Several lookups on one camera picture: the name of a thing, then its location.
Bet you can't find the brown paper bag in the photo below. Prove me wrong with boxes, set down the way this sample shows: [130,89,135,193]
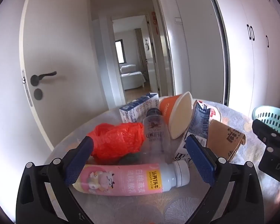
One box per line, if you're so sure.
[206,120,246,162]

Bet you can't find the white panda paper cup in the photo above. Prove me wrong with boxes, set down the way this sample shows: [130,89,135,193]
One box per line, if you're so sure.
[194,100,222,122]

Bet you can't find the dark blue milk carton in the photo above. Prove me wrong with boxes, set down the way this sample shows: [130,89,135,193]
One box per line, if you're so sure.
[173,101,210,165]

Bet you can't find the red plastic bag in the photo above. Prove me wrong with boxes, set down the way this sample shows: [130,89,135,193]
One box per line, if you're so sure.
[87,122,144,165]

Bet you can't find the clear plastic bottle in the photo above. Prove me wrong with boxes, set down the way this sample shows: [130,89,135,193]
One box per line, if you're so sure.
[140,108,172,163]

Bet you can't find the pink yogurt drink bottle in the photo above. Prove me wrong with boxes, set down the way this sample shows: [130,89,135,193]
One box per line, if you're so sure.
[73,160,190,196]

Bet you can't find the white blue milk carton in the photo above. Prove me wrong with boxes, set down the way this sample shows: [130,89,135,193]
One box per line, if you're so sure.
[119,93,159,123]

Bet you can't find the white bedroom door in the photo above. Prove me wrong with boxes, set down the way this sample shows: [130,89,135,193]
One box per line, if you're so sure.
[19,0,108,149]

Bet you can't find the mint green laundry basket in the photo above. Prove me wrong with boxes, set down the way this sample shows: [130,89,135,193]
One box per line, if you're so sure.
[252,106,280,133]

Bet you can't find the white wardrobe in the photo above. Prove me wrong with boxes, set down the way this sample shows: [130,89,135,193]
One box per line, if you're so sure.
[216,0,280,116]

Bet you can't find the distant white bed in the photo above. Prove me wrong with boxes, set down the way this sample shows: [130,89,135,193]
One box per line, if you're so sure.
[120,64,146,91]

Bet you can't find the black door handle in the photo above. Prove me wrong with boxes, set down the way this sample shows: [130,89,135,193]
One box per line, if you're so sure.
[30,71,57,86]

